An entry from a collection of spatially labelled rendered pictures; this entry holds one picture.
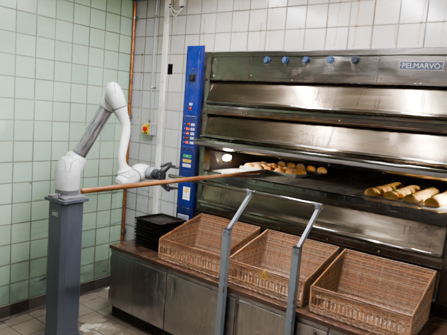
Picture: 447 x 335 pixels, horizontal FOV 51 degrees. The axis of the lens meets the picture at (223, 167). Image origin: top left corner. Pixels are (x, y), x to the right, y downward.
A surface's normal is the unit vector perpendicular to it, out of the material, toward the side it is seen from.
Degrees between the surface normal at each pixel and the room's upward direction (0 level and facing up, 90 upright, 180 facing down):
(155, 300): 90
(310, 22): 90
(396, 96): 69
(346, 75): 90
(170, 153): 90
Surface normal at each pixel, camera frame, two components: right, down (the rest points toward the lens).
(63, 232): 0.20, 0.13
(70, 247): 0.83, 0.13
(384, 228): -0.54, -0.29
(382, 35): -0.61, 0.05
